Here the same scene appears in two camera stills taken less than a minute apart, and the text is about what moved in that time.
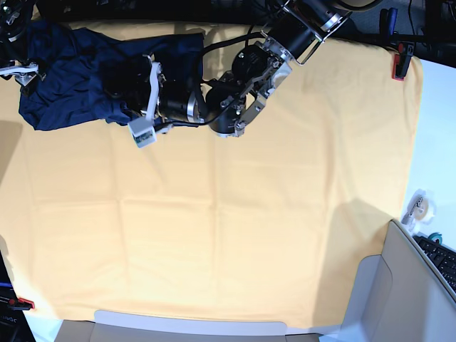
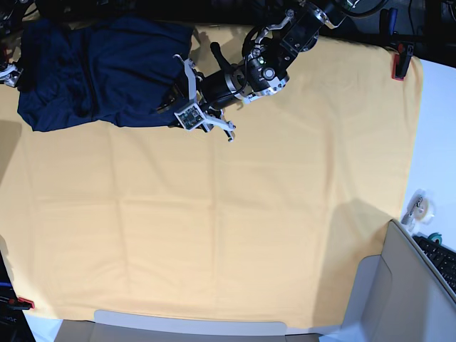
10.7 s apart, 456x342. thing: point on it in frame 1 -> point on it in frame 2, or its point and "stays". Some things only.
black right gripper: x=127 y=80 -> x=185 y=107
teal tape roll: x=435 y=236 stays
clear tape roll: x=421 y=210 stays
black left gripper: x=28 y=80 -> x=11 y=75
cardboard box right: x=397 y=297 stays
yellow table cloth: x=269 y=225 stays
